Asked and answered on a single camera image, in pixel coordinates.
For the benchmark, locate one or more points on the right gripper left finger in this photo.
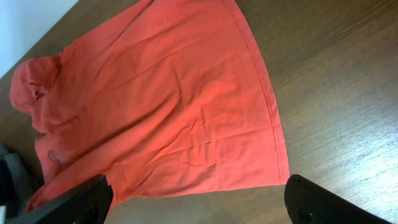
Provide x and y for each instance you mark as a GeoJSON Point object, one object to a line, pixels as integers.
{"type": "Point", "coordinates": [87, 203]}

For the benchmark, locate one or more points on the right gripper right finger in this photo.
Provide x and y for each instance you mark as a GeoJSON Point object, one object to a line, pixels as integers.
{"type": "Point", "coordinates": [308, 203]}

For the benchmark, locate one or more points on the red printed t-shirt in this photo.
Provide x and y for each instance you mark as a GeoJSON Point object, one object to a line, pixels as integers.
{"type": "Point", "coordinates": [167, 98]}

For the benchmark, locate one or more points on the grey folded garment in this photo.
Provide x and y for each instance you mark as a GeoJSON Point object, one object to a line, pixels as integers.
{"type": "Point", "coordinates": [23, 182]}

